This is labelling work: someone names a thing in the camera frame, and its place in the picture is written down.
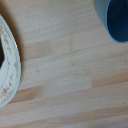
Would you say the white floral rimmed plate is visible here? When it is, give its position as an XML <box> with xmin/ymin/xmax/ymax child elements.
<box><xmin>0</xmin><ymin>14</ymin><xmax>22</xmax><ymax>109</ymax></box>

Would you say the blue cup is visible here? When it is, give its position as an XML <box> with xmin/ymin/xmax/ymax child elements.
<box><xmin>94</xmin><ymin>0</ymin><xmax>128</xmax><ymax>44</ymax></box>

